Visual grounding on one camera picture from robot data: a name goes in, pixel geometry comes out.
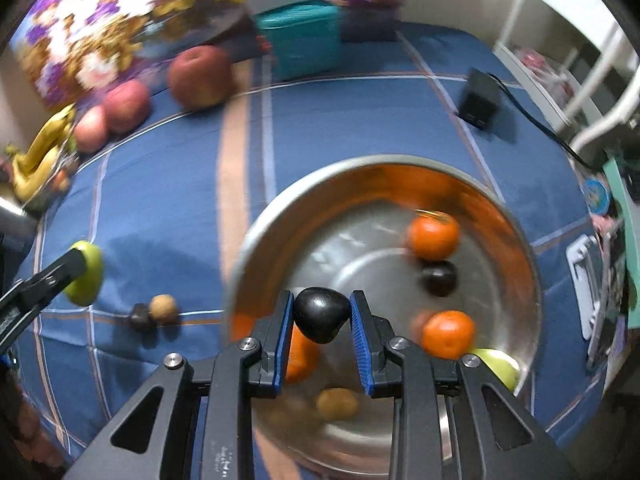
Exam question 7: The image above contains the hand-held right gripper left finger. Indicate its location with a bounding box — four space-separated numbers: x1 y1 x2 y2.
65 290 296 480

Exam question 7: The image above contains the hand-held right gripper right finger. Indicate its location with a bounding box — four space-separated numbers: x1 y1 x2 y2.
349 290 576 480

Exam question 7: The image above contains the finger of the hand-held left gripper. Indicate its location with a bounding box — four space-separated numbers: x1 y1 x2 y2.
10 249 87 313

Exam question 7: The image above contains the large green fruit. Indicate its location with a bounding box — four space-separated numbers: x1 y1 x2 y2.
62 240 106 307

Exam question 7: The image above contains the dark plum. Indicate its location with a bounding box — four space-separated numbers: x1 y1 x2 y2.
419 260 459 297
128 302 154 331
292 286 350 345

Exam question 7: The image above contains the brown round fruit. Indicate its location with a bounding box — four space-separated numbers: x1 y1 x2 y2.
149 293 180 325
314 387 361 422

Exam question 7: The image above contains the orange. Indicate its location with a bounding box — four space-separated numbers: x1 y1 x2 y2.
285 325 322 384
421 310 476 360
407 212 461 263

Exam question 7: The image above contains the stainless steel bowl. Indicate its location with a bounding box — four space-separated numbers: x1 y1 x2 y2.
225 154 544 479

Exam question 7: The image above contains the stainless steel kettle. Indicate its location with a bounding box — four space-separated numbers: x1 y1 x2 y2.
0 194 39 242

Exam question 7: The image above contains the clear fruit dish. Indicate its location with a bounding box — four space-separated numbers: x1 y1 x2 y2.
24 152 82 212

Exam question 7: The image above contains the bunch of yellow bananas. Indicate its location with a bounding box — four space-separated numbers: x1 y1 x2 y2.
4 104 77 202

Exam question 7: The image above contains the blue checked tablecloth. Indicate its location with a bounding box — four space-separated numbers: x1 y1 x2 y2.
10 21 608 480

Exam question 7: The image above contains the small green fruit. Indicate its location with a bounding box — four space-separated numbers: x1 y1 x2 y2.
470 347 521 392

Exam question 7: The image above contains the pale pink apple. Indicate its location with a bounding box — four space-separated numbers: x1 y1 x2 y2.
73 105 109 154

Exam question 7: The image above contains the large dark red apple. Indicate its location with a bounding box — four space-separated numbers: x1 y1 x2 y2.
167 45 236 111

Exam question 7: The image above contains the floral painting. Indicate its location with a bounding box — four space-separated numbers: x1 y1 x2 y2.
10 0 402 112

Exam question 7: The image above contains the black power adapter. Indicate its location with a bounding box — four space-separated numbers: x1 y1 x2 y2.
458 68 503 131

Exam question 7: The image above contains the blue round tin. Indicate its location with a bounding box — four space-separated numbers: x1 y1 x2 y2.
582 178 612 214

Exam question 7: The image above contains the teal storage box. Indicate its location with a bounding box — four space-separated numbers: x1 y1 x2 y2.
255 0 344 81

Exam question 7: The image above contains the green paper sheet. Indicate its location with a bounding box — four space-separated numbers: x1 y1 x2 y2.
601 157 640 332

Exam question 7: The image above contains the white chair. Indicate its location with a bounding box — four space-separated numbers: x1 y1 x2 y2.
492 0 640 157

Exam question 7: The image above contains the pink plastic bag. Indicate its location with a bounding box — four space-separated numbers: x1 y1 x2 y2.
515 47 572 107

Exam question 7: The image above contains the white metal bracket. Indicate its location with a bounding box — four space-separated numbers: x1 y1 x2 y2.
564 234 609 342

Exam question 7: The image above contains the black cable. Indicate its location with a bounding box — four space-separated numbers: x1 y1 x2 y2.
492 74 592 169

